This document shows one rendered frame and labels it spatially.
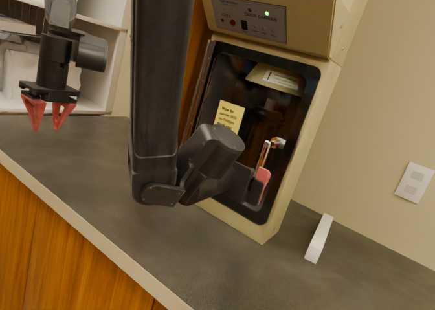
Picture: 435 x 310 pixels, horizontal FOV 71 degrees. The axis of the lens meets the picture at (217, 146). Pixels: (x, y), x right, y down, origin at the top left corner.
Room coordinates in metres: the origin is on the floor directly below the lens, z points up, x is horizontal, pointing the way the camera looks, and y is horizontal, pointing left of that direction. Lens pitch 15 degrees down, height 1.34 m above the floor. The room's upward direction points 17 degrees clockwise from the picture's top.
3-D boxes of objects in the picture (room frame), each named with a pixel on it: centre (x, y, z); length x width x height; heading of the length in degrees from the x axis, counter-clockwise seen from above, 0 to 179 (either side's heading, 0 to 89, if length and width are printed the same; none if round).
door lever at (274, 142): (0.69, -0.12, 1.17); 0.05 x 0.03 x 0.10; 150
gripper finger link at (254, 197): (0.54, -0.08, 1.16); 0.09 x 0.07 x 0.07; 150
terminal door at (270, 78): (0.77, -0.04, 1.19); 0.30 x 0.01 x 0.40; 60
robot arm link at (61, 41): (0.64, 0.37, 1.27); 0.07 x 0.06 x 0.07; 120
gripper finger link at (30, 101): (0.63, 0.38, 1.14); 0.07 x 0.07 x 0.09; 61
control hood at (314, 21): (0.73, -0.01, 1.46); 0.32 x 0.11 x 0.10; 60
